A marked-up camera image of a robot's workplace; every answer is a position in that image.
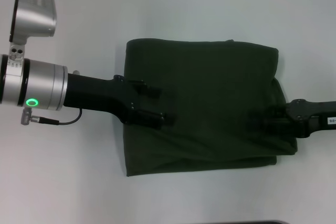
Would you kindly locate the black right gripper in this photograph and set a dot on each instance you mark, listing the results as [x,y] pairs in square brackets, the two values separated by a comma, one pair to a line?
[312,115]

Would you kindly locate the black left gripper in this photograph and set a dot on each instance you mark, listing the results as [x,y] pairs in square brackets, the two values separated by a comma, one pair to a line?
[102,95]

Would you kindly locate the dark green FREE t-shirt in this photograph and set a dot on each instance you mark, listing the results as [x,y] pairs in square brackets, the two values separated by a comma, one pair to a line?
[204,108]

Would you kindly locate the silver left camera mount bracket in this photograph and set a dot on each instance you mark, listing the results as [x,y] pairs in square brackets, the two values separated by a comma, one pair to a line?
[16,54]

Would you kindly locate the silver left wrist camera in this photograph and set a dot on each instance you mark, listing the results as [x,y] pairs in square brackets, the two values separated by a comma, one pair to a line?
[32,16]

